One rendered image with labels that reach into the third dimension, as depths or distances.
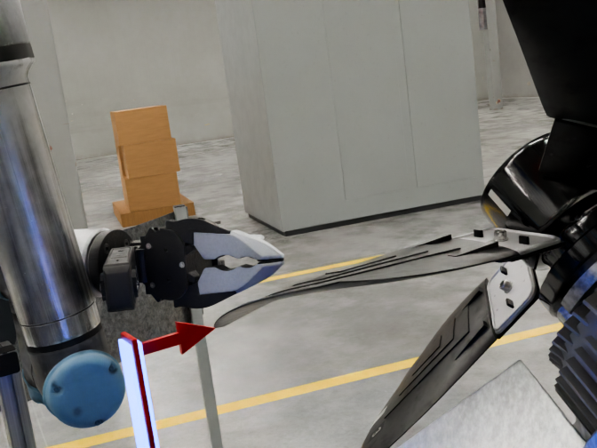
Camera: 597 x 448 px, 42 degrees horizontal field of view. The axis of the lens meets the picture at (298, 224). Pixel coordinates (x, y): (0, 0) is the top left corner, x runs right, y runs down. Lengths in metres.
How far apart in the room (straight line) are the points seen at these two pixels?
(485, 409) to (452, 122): 6.68
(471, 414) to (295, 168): 6.13
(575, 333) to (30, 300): 0.49
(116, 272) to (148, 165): 7.93
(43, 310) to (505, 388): 0.43
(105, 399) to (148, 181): 7.92
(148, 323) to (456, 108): 5.16
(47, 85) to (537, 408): 4.29
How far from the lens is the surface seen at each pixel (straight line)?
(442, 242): 0.72
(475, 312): 0.85
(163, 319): 2.68
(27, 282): 0.78
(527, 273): 0.81
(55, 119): 4.81
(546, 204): 0.74
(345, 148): 6.93
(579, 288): 0.72
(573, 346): 0.70
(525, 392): 0.72
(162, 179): 8.69
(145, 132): 8.64
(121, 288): 0.74
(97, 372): 0.78
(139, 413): 0.56
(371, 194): 7.05
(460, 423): 0.72
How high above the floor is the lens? 1.35
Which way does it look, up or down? 11 degrees down
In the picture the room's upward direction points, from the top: 7 degrees counter-clockwise
